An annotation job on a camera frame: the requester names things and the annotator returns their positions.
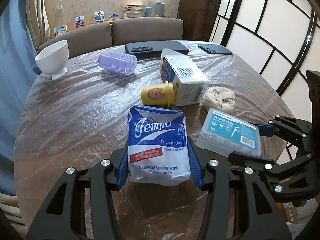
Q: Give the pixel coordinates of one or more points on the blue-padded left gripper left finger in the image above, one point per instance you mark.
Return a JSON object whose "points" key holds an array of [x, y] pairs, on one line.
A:
{"points": [[62, 213]]}

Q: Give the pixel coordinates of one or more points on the large grey cylinder speaker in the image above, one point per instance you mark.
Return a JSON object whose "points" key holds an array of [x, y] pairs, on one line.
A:
{"points": [[159, 9]]}

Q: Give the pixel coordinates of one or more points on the black smartphone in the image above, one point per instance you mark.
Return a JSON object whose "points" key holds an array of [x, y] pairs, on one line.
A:
{"points": [[214, 49]]}

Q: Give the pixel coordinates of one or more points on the white footed bowl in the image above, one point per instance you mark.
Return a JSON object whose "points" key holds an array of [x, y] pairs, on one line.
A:
{"points": [[52, 60]]}

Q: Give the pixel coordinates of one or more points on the dark wooden cabinet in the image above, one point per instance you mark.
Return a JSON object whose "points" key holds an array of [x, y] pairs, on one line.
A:
{"points": [[198, 18]]}

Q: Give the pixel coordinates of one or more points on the beige paper wad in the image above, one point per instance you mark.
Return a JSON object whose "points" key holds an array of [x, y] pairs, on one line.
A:
{"points": [[219, 98]]}

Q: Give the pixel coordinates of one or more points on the blue white tissue pack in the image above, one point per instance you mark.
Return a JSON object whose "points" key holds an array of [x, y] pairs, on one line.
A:
{"points": [[157, 146]]}

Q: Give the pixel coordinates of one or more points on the photo card on wall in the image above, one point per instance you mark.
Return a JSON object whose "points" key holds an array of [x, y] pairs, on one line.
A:
{"points": [[113, 16], [59, 30], [99, 16], [79, 21]]}

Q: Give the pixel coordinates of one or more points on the blue curtain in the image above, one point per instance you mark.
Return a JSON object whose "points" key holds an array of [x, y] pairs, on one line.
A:
{"points": [[17, 77]]}

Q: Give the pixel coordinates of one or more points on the dental floss plastic box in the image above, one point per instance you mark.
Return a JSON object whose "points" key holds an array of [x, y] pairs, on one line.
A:
{"points": [[223, 133]]}

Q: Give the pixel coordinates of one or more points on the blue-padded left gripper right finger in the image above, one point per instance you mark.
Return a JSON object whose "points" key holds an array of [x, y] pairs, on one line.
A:
{"points": [[256, 214]]}

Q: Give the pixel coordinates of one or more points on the yellow cartoon paper cup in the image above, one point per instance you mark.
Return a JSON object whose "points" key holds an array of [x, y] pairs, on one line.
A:
{"points": [[161, 94]]}

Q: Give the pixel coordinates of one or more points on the stack of books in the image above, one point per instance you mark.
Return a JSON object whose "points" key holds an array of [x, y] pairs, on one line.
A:
{"points": [[133, 11]]}

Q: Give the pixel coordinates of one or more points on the small blue-grey cylinder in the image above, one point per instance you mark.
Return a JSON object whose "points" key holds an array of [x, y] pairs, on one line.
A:
{"points": [[148, 11]]}

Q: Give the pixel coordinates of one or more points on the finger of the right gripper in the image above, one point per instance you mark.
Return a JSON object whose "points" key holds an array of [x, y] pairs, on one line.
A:
{"points": [[265, 169], [295, 131]]}

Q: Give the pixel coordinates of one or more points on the shoji screen divider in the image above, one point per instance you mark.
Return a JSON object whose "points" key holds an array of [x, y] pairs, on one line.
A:
{"points": [[279, 39]]}

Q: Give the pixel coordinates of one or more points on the black rectangular case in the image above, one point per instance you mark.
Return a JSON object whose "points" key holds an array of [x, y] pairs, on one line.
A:
{"points": [[153, 49]]}

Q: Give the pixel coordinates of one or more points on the purple plastic hair roller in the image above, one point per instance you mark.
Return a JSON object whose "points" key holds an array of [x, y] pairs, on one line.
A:
{"points": [[120, 63]]}

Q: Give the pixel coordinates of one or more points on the white blue carton box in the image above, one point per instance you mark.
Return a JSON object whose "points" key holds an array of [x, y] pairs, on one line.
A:
{"points": [[189, 82]]}

